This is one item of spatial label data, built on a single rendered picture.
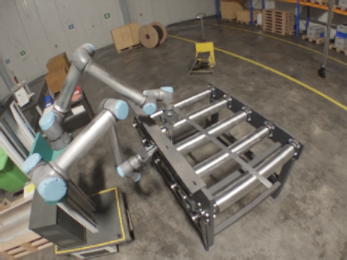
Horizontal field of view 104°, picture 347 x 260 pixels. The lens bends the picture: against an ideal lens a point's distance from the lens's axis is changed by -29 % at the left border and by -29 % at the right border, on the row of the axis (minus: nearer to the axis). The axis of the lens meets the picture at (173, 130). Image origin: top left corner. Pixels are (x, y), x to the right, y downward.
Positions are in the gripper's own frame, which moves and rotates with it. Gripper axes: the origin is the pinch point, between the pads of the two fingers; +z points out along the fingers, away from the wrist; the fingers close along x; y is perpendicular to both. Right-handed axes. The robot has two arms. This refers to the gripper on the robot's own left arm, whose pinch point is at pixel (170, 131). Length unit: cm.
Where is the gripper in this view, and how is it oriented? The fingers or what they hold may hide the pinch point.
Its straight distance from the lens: 147.8
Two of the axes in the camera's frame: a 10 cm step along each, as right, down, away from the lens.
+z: 0.8, 9.5, 3.0
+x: 9.2, -1.8, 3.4
